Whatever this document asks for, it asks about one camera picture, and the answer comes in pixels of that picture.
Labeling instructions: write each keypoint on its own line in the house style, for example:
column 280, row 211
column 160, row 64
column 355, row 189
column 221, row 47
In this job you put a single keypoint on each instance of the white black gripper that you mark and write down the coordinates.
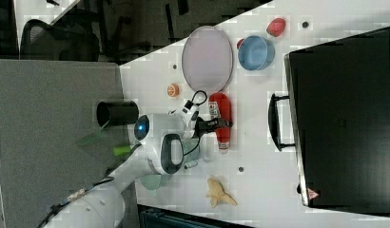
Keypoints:
column 194, row 125

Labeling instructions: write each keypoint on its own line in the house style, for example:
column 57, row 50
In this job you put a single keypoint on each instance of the red plush ketchup bottle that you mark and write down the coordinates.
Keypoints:
column 220, row 108

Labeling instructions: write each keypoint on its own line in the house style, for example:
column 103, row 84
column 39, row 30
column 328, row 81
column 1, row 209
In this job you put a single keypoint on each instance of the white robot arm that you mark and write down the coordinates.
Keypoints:
column 159, row 151

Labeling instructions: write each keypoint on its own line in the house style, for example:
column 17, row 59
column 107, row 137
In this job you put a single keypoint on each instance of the green perforated strainer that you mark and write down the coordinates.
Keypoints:
column 154, row 182

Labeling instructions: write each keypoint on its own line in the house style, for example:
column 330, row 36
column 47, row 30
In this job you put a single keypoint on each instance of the orange slice toy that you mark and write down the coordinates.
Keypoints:
column 173, row 90

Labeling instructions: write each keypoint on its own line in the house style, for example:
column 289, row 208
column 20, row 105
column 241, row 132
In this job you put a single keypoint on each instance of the grey round plate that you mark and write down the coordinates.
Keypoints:
column 207, row 60

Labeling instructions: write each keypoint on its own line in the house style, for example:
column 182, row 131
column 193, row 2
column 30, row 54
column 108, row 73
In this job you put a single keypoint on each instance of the peeled banana toy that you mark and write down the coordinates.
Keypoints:
column 216, row 193

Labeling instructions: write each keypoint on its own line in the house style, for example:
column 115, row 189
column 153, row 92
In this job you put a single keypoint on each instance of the blue bowl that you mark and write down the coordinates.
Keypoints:
column 256, row 53

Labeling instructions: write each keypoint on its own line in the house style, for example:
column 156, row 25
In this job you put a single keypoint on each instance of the dark red strawberry toy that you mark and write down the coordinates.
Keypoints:
column 239, row 43

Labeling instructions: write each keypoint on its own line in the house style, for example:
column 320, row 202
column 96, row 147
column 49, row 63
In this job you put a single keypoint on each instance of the black cylindrical cup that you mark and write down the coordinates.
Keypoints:
column 116, row 113

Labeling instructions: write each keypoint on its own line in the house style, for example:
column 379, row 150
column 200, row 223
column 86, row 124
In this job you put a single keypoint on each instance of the silver black toaster oven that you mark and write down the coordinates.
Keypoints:
column 339, row 98

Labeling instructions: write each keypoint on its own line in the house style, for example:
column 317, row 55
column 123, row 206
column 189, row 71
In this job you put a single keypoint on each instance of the green slotted spatula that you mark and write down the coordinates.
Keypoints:
column 99, row 138

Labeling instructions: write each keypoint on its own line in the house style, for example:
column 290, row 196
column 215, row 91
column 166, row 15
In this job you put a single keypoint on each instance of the black office chair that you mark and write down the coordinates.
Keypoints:
column 41, row 41

